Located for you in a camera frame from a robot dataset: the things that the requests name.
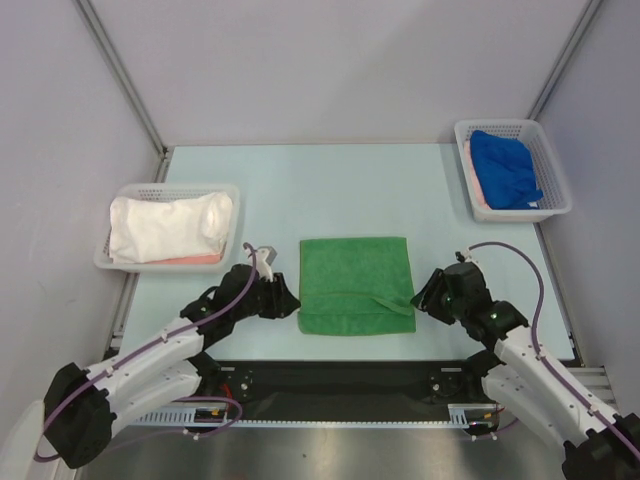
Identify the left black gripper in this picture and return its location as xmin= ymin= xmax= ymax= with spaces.
xmin=232 ymin=272 xmax=300 ymax=321

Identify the pink terry towel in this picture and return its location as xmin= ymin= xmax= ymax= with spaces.
xmin=149 ymin=254 xmax=222 ymax=265

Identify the green towel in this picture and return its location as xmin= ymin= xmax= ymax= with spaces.
xmin=298 ymin=237 xmax=416 ymax=337

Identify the white towel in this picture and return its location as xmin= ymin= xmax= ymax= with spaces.
xmin=109 ymin=192 xmax=233 ymax=264

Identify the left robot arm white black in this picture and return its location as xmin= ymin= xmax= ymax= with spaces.
xmin=44 ymin=264 xmax=300 ymax=469

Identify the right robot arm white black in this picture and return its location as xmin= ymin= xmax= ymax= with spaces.
xmin=411 ymin=262 xmax=639 ymax=479

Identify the white basket with towels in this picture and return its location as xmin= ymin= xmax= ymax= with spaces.
xmin=454 ymin=119 xmax=572 ymax=223

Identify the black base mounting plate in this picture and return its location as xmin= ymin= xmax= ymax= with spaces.
xmin=196 ymin=360 xmax=493 ymax=421

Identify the light pink towel in basket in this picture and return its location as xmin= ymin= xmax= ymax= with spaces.
xmin=464 ymin=140 xmax=489 ymax=209

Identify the blue towel in basket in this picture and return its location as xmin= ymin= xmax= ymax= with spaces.
xmin=469 ymin=130 xmax=543 ymax=210

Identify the empty white plastic basket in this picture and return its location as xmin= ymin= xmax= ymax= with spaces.
xmin=94 ymin=183 xmax=241 ymax=273

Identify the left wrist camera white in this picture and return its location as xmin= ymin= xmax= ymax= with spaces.
xmin=243 ymin=242 xmax=277 ymax=282

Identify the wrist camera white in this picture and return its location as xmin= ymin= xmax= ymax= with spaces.
xmin=243 ymin=242 xmax=277 ymax=282
xmin=455 ymin=249 xmax=479 ymax=266

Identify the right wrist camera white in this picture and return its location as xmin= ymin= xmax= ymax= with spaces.
xmin=455 ymin=249 xmax=479 ymax=266

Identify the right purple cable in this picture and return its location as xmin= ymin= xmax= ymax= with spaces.
xmin=464 ymin=241 xmax=640 ymax=466

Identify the purple cable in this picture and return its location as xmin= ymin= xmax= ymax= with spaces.
xmin=33 ymin=242 xmax=266 ymax=462
xmin=464 ymin=241 xmax=640 ymax=466

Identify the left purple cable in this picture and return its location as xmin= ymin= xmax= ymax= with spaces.
xmin=33 ymin=242 xmax=266 ymax=462

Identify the white slotted cable duct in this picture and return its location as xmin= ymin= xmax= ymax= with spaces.
xmin=132 ymin=404 xmax=502 ymax=429

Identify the right aluminium corner post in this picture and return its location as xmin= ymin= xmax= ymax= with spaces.
xmin=527 ymin=0 xmax=608 ymax=120

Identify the aluminium corner post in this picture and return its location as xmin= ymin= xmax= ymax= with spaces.
xmin=527 ymin=0 xmax=608 ymax=120
xmin=71 ymin=0 xmax=167 ymax=158

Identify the left aluminium corner post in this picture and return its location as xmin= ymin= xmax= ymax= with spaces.
xmin=71 ymin=0 xmax=167 ymax=158

